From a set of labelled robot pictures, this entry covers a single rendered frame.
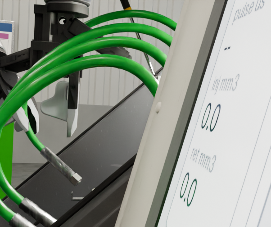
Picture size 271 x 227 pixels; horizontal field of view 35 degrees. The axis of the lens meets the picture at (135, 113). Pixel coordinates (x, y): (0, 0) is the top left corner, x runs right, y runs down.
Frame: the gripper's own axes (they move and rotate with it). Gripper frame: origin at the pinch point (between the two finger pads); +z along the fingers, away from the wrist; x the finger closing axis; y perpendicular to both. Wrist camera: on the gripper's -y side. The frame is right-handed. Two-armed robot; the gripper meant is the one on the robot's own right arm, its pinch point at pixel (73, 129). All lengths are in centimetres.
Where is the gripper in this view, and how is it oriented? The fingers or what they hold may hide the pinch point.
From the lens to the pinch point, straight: 72.6
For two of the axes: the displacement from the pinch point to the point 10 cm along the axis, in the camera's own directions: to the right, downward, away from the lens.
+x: 1.1, 0.6, -9.9
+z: -0.6, 10.0, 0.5
